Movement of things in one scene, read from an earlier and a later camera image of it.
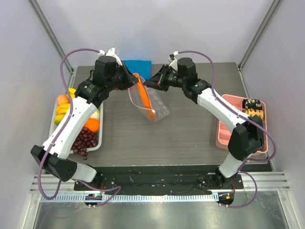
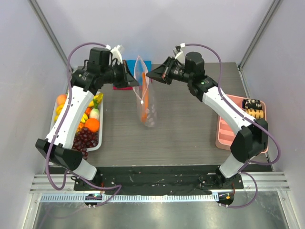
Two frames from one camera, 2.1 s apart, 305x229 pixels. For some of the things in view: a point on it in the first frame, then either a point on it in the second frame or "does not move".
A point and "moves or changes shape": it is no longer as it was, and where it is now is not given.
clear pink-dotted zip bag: [157, 101] -> [143, 89]
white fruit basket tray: [54, 126] does not move
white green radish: [96, 115] does not move
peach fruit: [62, 99] does not move
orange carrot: [144, 93] moves or changes shape
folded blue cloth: [142, 67] does not move
